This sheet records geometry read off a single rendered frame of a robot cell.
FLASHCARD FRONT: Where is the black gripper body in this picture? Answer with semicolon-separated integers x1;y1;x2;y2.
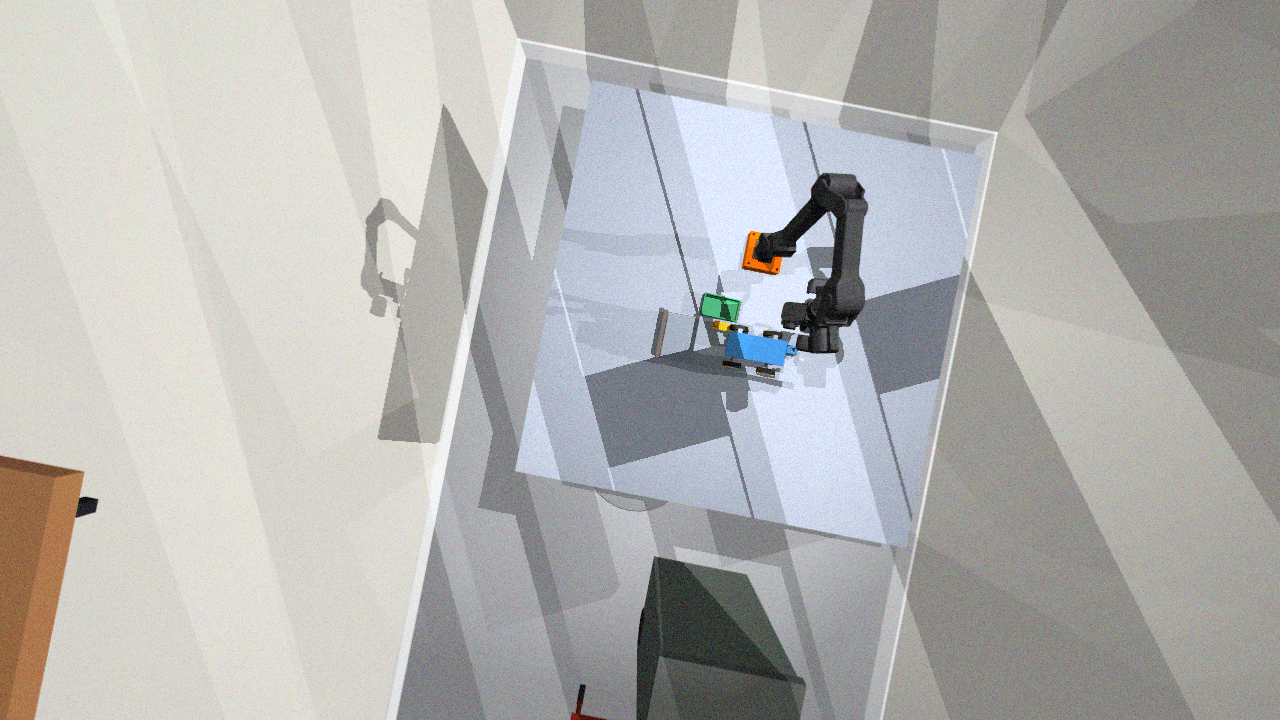
795;278;828;352

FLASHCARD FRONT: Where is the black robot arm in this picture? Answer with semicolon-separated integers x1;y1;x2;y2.
753;173;868;354

